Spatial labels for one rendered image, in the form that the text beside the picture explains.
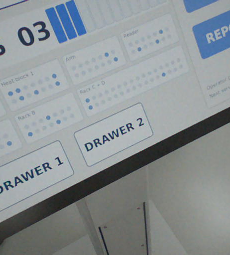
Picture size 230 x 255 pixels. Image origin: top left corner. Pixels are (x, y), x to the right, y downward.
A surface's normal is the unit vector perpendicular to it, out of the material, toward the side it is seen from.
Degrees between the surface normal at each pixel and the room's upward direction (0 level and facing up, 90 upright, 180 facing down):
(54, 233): 0
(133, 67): 50
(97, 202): 90
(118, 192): 90
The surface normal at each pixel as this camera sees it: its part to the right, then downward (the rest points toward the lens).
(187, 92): 0.29, 0.09
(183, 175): -0.10, -0.63
